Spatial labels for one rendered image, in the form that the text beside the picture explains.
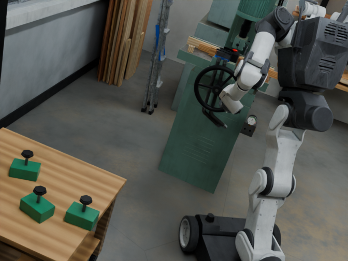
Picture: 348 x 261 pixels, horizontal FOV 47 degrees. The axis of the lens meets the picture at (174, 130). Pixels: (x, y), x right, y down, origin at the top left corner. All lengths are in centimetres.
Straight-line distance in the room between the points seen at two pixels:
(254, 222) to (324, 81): 79
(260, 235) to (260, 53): 93
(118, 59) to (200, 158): 158
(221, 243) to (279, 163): 57
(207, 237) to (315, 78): 102
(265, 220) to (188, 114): 94
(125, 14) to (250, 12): 161
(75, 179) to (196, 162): 123
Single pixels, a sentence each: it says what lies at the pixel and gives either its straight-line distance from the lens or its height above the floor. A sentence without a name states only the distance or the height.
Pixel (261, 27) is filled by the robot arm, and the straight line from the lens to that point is 190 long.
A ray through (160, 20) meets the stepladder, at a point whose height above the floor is 83.
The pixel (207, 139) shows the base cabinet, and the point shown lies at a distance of 273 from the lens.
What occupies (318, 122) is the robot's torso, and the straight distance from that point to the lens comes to 185.
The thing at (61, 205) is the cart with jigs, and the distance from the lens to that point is 166.
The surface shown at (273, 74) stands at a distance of 268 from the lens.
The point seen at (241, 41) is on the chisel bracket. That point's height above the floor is 106.
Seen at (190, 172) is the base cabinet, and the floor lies 9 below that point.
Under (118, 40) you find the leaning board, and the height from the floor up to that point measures 47.
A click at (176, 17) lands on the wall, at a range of 515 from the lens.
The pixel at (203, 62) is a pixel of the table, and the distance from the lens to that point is 257.
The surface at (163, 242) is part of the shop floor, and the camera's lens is 241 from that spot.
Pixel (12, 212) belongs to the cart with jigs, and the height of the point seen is 53.
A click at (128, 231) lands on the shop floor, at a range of 240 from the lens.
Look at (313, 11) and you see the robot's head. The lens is 210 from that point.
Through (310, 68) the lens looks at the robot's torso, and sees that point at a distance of 188.
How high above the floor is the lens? 163
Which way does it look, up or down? 27 degrees down
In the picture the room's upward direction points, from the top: 18 degrees clockwise
